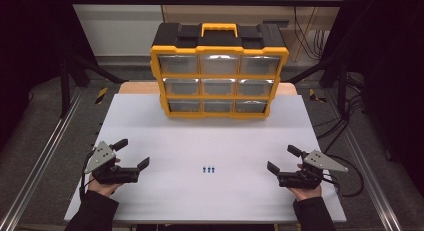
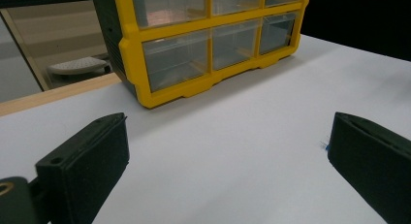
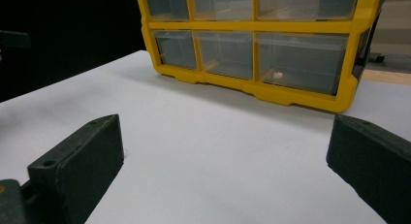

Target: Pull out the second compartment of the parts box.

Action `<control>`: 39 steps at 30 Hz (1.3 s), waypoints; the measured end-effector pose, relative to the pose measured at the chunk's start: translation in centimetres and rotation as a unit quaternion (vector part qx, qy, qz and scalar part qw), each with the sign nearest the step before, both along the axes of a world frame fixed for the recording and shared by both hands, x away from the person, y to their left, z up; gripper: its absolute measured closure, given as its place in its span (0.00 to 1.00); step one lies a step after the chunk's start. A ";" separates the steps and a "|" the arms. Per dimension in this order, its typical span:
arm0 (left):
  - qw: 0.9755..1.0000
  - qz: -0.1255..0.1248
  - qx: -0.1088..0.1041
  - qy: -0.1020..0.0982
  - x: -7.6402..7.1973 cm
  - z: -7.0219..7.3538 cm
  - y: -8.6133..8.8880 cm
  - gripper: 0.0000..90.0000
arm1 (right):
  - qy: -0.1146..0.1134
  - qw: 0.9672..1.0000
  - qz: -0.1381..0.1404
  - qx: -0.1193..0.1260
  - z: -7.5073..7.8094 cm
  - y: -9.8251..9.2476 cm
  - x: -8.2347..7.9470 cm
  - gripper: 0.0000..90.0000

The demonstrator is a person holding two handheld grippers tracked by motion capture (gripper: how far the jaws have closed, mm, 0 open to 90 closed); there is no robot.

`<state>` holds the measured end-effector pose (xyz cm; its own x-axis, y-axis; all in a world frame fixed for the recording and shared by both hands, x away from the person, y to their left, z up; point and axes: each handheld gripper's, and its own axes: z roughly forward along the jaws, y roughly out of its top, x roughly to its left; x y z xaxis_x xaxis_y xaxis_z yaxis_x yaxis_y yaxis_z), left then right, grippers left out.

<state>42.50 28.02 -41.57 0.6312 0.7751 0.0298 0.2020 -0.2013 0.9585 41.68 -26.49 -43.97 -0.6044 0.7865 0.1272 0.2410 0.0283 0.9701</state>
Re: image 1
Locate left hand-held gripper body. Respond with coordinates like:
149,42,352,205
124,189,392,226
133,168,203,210
84,140,141,185

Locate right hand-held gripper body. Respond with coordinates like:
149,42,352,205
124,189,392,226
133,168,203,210
277,150,349,190

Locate clear plastic drawer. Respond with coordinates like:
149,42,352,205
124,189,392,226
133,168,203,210
199,54,241,75

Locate yellow black drawer organizer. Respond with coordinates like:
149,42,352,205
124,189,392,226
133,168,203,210
149,22,290,120

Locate person's right hand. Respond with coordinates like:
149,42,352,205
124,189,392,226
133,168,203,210
287,183,323,202

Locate person's left hand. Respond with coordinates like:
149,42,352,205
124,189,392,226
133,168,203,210
87,179,125,198

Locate yellow black hazard tape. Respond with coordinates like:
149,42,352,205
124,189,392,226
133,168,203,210
308,88,328,104
94,87,109,105

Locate black metal stand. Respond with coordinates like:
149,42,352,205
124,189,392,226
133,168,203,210
285,54,350,118
59,54,130,119

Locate grid of clear drawers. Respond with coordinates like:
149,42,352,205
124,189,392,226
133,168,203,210
157,54,281,114

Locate black curtain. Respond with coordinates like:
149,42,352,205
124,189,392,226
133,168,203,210
0,0,98,152
319,0,424,195

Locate black horizontal bar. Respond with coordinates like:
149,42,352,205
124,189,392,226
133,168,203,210
66,0,348,8

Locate left hand-held gripper cable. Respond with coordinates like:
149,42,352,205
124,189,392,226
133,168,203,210
79,150,97,200

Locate hand-held gripper cable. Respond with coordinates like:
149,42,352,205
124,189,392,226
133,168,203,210
321,154,365,198
79,150,97,200

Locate right hand-held gripper cable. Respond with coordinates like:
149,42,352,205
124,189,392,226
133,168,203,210
321,154,365,198

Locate black floor cables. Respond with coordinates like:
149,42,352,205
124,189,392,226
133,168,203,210
313,70,366,155

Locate metal floor rail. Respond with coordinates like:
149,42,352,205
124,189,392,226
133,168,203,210
324,90,404,231
0,87,85,231

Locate hanging black cables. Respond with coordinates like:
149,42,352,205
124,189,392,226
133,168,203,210
292,5,332,62

